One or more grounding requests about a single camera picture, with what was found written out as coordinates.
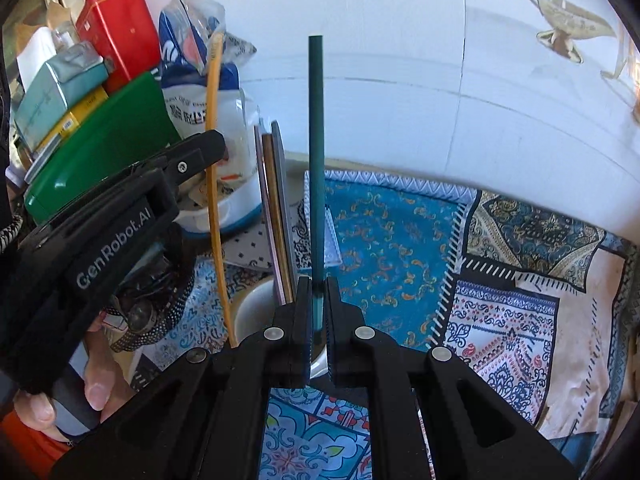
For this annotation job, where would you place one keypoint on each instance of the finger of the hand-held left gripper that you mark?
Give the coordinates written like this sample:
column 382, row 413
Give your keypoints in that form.
column 200, row 150

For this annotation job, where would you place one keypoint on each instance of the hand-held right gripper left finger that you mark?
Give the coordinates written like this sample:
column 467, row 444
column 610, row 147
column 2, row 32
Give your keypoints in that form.
column 302, row 310

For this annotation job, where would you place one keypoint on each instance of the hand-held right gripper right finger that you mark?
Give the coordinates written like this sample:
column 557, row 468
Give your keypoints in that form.
column 334, row 310

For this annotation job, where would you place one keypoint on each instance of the yellow chopstick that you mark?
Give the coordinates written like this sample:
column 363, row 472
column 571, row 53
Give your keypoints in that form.
column 214, row 185

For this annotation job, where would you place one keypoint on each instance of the white cup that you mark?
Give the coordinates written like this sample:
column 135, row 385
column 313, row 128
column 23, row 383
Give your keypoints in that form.
column 252, row 310

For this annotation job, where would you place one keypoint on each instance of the bundle of brown chopsticks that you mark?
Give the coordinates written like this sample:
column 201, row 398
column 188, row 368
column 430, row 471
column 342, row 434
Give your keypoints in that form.
column 267, row 210

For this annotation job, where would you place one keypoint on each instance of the brown chopstick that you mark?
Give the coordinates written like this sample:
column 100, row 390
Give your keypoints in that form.
column 276, row 200

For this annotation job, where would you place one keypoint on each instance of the grey chopstick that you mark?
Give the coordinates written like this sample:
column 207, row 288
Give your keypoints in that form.
column 284, row 185

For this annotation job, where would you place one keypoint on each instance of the dark green chopstick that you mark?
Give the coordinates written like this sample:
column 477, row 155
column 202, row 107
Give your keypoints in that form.
column 316, row 160

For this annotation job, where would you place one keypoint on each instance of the person's left hand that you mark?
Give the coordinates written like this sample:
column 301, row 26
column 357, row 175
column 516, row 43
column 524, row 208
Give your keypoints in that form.
column 100, row 390

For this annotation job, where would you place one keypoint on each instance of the white blue printed bag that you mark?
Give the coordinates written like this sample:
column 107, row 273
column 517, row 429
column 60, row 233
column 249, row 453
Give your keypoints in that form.
column 200, row 80

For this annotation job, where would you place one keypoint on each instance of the fluted metal cup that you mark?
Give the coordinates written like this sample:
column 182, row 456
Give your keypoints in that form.
column 145, row 315

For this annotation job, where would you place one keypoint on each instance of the polka dot pad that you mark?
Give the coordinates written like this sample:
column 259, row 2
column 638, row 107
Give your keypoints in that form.
column 250, row 246

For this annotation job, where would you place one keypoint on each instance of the patterned patchwork tablecloth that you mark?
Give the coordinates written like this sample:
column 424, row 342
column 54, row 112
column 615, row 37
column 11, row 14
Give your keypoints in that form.
column 400, row 240

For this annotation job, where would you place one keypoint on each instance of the green metal box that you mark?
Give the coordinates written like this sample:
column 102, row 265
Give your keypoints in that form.
column 100, row 145

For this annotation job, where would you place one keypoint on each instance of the white flat device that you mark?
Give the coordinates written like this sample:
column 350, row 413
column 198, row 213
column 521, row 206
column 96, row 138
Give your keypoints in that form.
column 40, row 160

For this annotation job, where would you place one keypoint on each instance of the yellow flat box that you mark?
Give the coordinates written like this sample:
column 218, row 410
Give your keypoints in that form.
column 82, row 112

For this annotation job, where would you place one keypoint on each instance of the red tin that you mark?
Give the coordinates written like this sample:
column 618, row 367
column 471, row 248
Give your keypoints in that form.
column 120, row 25

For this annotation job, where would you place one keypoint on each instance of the teal tissue box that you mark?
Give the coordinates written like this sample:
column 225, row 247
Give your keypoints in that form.
column 55, row 92

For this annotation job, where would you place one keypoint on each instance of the brown paper bag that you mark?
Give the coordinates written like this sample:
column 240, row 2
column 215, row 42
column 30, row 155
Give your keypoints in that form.
column 52, row 17

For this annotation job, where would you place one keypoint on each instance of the orange garment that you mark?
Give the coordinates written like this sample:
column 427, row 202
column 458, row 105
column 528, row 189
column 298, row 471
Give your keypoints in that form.
column 25, row 450

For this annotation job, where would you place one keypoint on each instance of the gravy boat wall sticker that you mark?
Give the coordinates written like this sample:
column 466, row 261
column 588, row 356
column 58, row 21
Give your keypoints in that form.
column 565, row 15

